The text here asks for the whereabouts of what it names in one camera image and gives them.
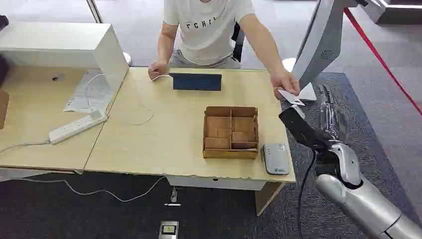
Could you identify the person's right hand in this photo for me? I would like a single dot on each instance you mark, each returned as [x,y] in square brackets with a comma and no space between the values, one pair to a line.
[157,70]

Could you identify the red floor strip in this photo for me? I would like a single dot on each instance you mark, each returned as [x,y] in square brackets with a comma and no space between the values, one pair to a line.
[382,61]

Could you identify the dark object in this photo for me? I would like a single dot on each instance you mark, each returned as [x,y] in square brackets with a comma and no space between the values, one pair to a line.
[3,22]

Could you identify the robot right hand grey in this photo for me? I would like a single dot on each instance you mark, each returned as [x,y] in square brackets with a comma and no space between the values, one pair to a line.
[301,130]

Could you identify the white desk drawer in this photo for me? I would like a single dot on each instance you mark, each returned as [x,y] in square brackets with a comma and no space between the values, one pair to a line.
[216,182]

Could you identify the printed paper sheet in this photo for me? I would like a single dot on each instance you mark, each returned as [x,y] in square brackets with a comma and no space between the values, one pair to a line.
[87,94]

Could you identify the person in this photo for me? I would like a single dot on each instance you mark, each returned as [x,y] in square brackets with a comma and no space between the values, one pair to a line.
[206,31]

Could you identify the brown board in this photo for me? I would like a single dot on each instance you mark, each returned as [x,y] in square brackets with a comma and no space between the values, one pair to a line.
[3,109]

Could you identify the metal floor socket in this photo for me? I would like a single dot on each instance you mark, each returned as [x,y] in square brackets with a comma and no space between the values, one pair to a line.
[168,230]

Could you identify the white round base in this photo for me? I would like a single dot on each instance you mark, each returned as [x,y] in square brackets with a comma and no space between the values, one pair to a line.
[127,58]
[289,64]

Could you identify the wooden box with compartments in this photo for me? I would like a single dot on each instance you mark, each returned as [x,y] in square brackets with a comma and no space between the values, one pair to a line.
[230,132]

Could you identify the white card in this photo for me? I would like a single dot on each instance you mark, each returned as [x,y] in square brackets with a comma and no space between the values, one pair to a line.
[290,96]

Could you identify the small white floor plug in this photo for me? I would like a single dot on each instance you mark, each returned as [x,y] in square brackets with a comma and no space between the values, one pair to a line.
[173,197]

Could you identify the robot right arm silver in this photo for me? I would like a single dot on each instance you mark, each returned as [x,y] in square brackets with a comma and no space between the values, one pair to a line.
[359,198]

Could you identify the white power strip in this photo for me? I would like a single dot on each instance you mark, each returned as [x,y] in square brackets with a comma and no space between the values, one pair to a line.
[77,127]

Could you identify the grey card reader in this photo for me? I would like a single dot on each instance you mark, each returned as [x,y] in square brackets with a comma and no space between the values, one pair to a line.
[276,159]

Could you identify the white monitor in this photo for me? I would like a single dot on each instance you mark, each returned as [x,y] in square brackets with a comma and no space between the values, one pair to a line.
[321,43]

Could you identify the white desk cabinet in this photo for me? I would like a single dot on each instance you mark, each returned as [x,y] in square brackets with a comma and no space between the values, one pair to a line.
[66,44]

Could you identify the dark blue tablet stand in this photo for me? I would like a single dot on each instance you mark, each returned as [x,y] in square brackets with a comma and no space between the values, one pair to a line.
[196,82]

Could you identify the person's left hand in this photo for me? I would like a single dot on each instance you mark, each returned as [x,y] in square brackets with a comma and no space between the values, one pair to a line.
[283,81]

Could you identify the wooden desk leg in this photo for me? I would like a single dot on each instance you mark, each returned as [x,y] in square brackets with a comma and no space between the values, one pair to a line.
[267,198]

